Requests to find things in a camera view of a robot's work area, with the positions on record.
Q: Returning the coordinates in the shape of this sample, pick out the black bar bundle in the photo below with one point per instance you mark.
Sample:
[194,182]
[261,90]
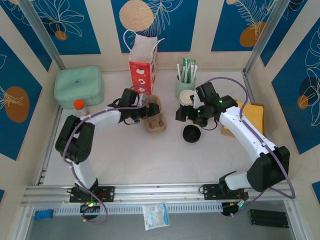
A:
[268,218]

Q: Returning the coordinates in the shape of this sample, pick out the black cup lid stack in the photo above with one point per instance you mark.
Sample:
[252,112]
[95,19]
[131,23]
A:
[191,135]

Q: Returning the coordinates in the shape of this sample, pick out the aluminium table edge rail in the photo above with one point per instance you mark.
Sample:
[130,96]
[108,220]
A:
[42,172]
[250,87]

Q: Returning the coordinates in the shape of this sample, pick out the blue plastic piece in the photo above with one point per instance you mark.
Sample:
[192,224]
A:
[43,215]

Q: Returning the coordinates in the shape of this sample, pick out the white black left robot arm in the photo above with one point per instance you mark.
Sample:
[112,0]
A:
[102,117]

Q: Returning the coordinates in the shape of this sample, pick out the aluminium frame post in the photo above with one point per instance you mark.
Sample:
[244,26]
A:
[44,35]
[265,35]

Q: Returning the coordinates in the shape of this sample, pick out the white blue sachet packet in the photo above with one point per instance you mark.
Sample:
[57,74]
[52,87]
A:
[156,216]

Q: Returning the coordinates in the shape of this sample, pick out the black paper cup stack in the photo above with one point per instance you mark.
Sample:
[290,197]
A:
[186,97]

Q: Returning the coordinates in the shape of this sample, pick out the green cylindrical holder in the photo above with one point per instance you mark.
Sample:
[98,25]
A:
[183,87]

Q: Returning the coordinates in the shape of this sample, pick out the brown pulp cup carrier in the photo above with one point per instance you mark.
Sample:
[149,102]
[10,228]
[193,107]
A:
[156,126]

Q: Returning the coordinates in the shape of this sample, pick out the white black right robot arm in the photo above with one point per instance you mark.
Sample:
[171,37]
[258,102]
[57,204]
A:
[246,132]

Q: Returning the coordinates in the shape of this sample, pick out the stack of yellow napkins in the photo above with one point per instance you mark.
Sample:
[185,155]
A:
[226,132]

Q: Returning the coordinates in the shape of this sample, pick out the black base electronics module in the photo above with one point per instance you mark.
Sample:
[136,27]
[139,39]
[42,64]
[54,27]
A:
[90,204]
[227,210]

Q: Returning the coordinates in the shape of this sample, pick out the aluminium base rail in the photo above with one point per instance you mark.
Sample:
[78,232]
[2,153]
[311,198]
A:
[160,193]

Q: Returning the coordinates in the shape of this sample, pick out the red white paper gift bag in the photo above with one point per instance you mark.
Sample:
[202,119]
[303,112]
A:
[141,80]

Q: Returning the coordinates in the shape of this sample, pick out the orange capped small bottle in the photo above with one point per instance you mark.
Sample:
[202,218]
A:
[80,106]

